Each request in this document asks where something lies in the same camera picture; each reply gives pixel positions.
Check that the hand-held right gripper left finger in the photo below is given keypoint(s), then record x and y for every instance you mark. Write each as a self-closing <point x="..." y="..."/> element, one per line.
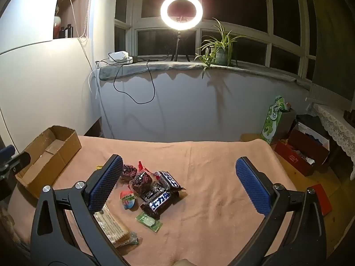
<point x="106" y="181"/>

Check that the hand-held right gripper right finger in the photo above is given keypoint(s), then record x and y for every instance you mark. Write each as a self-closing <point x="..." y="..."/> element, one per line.
<point x="253" y="185"/>

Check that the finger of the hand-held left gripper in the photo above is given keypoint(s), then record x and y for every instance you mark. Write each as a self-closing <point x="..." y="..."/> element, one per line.
<point x="18" y="162"/>
<point x="7" y="151"/>

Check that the clear cracker packet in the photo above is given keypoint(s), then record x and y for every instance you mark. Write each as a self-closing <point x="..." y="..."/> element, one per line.
<point x="112" y="225"/>

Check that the dark brown chocolate bar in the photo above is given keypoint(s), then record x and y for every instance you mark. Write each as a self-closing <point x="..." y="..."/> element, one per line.
<point x="169" y="182"/>
<point x="156" y="202"/>

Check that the green candy packet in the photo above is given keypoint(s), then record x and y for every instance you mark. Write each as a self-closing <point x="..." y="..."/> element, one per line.
<point x="149" y="221"/>

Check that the dark red wrapped candy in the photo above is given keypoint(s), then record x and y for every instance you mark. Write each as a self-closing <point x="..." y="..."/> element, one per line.
<point x="129" y="171"/>
<point x="141" y="182"/>

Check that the red green jelly cup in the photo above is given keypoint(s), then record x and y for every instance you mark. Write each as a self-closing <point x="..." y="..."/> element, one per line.
<point x="128" y="200"/>

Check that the pink table cloth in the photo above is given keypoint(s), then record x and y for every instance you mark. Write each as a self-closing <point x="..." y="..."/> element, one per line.
<point x="210" y="199"/>

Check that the red cardboard box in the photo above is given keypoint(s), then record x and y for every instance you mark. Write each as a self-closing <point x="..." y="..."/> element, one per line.
<point x="302" y="152"/>

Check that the green printed bag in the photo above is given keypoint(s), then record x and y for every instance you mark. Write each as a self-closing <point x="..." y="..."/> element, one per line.
<point x="273" y="122"/>

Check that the red booklet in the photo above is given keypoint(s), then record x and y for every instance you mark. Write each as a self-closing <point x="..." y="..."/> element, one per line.
<point x="321" y="199"/>

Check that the white wardrobe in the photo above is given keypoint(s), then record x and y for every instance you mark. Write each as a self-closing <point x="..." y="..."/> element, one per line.
<point x="41" y="74"/>

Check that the white lace cloth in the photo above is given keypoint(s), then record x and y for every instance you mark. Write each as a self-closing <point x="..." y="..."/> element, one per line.
<point x="335" y="124"/>

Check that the white power strip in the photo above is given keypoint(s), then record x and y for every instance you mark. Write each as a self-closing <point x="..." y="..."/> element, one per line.
<point x="119" y="56"/>

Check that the dark bottle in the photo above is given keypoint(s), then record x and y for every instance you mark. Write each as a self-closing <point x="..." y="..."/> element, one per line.
<point x="68" y="30"/>
<point x="61" y="32"/>

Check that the red and white vase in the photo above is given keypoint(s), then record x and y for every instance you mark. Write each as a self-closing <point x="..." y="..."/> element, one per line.
<point x="56" y="25"/>

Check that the potted spider plant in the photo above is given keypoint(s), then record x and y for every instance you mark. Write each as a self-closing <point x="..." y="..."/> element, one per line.
<point x="217" y="48"/>

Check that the black tripod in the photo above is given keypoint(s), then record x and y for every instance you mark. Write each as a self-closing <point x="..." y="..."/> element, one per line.
<point x="179" y="47"/>

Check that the white window frame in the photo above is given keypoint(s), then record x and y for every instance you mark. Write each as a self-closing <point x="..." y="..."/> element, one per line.
<point x="266" y="27"/>

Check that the wooden wall shelf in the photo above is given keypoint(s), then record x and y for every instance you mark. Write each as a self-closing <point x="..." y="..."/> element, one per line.
<point x="75" y="8"/>

